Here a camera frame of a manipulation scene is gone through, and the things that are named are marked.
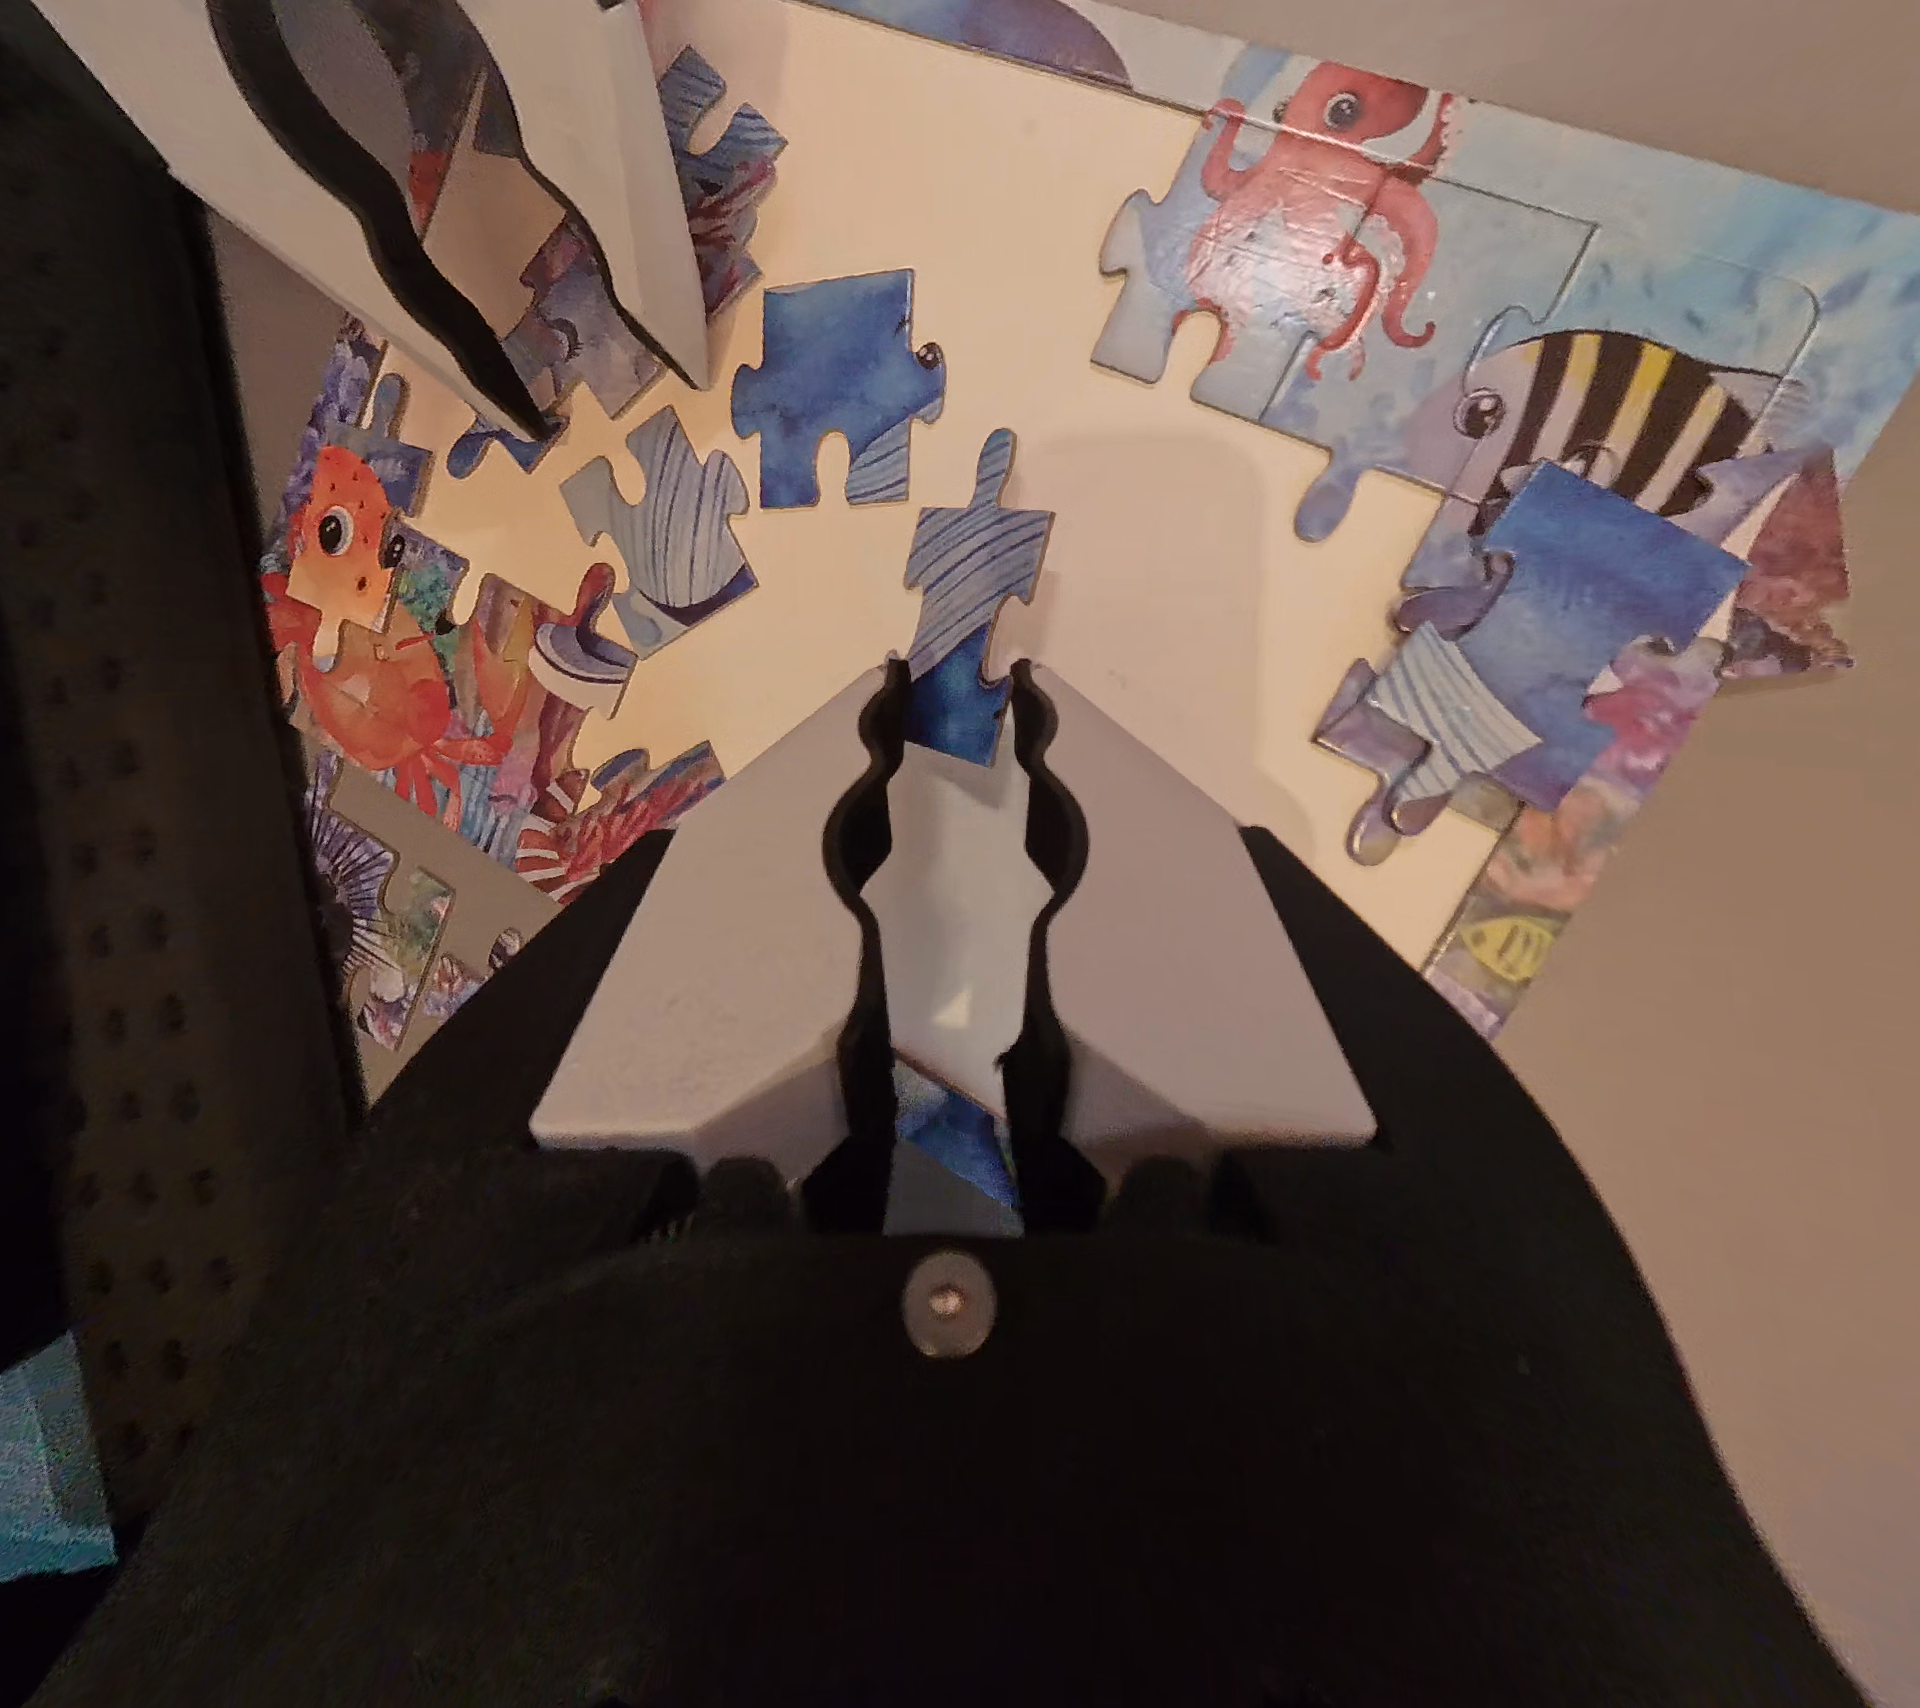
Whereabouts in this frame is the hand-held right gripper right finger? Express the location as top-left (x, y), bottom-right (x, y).
top-left (1000, 656), bottom-right (1383, 1200)

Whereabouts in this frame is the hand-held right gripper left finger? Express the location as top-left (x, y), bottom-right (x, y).
top-left (530, 656), bottom-right (918, 1200)

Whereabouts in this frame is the coral and purple puzzle piece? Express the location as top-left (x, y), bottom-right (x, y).
top-left (675, 169), bottom-right (772, 320)

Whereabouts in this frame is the whale eye puzzle piece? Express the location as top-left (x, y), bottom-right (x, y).
top-left (493, 222), bottom-right (683, 420)

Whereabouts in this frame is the sea print puzzle tray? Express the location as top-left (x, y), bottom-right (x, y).
top-left (264, 0), bottom-right (1920, 1041)

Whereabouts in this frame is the striped dark blue puzzle piece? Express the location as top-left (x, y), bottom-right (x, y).
top-left (897, 429), bottom-right (1056, 768)

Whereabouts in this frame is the dark blue puzzle piece with eye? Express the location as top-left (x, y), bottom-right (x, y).
top-left (730, 268), bottom-right (948, 513)

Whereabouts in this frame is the crab claw puzzle piece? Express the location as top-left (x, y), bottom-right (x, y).
top-left (435, 558), bottom-right (638, 725)

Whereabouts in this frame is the striped purple puzzle piece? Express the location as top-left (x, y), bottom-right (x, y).
top-left (1311, 583), bottom-right (1539, 867)

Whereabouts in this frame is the purple urchin puzzle piece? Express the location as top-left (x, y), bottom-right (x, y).
top-left (305, 762), bottom-right (457, 1050)

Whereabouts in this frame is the orange crab puzzle piece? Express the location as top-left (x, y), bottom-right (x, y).
top-left (290, 628), bottom-right (483, 824)

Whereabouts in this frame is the pale striped puzzle piece with fin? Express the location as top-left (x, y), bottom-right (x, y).
top-left (560, 405), bottom-right (753, 662)

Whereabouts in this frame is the striped puzzle piece with tail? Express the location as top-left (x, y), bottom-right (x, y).
top-left (445, 402), bottom-right (568, 483)

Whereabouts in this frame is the blue watercolour puzzle piece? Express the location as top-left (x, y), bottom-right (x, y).
top-left (1459, 459), bottom-right (1752, 813)

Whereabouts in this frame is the octopus arms puzzle piece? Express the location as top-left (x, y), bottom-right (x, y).
top-left (1089, 73), bottom-right (1352, 384)

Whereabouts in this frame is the grey brown triangle puzzle piece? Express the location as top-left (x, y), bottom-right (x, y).
top-left (1686, 443), bottom-right (1857, 677)

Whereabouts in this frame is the striped fish puzzle piece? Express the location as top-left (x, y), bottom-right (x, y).
top-left (1296, 281), bottom-right (1820, 547)

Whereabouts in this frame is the pale blue octopus puzzle piece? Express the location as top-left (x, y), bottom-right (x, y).
top-left (1259, 181), bottom-right (1605, 453)

